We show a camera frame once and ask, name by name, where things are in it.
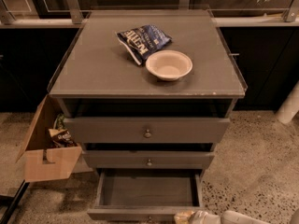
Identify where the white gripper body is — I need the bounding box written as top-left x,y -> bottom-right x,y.
190,211 -> 221,224

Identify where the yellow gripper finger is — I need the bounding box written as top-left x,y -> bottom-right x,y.
174,210 -> 194,224

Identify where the grey bottom drawer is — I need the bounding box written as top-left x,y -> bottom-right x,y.
88,169 -> 203,222

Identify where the grey drawer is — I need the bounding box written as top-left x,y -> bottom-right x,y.
64,118 -> 230,143
88,169 -> 203,222
82,150 -> 214,169

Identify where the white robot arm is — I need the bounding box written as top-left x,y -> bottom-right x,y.
175,88 -> 299,224

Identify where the grey middle drawer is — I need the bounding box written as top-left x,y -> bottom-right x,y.
82,150 -> 214,169

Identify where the grey drawer cabinet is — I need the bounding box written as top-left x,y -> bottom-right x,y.
47,9 -> 249,179

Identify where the grey top drawer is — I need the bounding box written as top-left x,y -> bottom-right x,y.
64,118 -> 230,143

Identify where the brown snack bag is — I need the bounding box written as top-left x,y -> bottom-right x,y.
49,129 -> 77,147

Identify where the white paper bowl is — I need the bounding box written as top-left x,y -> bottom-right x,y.
146,50 -> 192,81

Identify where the green snack bag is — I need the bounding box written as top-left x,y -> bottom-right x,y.
53,113 -> 65,130

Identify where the black metal leg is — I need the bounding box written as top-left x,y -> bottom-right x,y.
0,180 -> 29,224

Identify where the cardboard box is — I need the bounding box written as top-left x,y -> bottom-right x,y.
16,95 -> 81,182

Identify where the blue chip bag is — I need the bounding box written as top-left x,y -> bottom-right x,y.
116,24 -> 172,65

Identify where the metal railing frame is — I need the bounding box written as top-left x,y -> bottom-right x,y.
0,0 -> 299,27

